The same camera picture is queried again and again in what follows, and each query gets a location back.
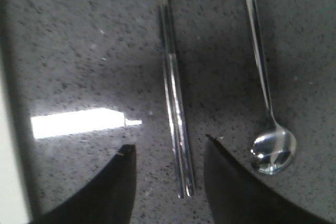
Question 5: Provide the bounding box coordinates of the cream rabbit print tray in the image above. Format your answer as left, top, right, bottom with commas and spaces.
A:
1, 60, 31, 223

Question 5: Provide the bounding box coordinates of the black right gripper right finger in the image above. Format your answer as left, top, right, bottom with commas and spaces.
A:
204, 135, 327, 223

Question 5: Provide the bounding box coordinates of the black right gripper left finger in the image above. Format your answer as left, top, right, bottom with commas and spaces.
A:
32, 144, 137, 223

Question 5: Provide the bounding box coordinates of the silver metal spoon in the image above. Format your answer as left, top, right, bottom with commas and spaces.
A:
245, 0, 297, 175

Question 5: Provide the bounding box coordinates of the silver metal chopstick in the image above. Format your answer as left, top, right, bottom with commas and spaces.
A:
169, 0, 195, 197
157, 0, 185, 199

